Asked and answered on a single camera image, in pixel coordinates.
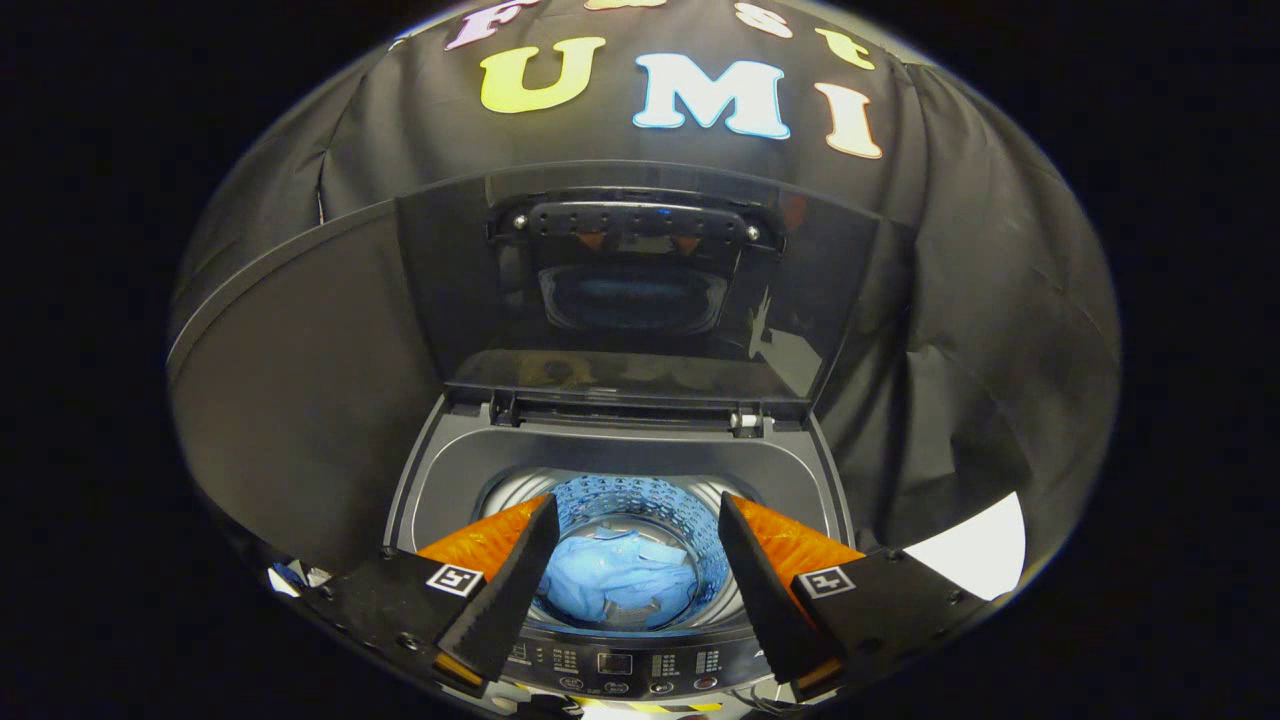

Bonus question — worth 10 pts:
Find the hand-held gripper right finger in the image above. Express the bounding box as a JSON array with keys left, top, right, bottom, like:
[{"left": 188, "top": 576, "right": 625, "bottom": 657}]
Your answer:
[{"left": 718, "top": 490, "right": 991, "bottom": 701}]

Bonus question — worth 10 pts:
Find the black washing machine lid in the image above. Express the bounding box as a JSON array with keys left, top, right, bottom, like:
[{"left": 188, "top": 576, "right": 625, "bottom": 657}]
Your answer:
[{"left": 395, "top": 162, "right": 916, "bottom": 413}]

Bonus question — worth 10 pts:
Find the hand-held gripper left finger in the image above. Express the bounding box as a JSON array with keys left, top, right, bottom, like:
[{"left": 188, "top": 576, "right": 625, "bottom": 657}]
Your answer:
[{"left": 300, "top": 492, "right": 561, "bottom": 699}]

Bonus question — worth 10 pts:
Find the light blue polo shirt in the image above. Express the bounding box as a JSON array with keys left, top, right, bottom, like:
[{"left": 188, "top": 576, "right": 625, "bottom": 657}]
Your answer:
[{"left": 540, "top": 528, "right": 701, "bottom": 629}]

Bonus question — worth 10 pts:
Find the dark grey washing machine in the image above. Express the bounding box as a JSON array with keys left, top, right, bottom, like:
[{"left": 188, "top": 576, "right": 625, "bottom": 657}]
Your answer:
[{"left": 383, "top": 395, "right": 859, "bottom": 716}]

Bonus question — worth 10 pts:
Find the white flat sheet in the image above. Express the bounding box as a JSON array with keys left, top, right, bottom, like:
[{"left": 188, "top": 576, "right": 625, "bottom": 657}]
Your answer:
[{"left": 905, "top": 492, "right": 1028, "bottom": 601}]

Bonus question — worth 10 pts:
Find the grey cabinet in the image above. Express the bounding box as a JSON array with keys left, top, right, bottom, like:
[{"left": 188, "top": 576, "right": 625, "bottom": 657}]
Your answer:
[{"left": 168, "top": 198, "right": 451, "bottom": 581}]

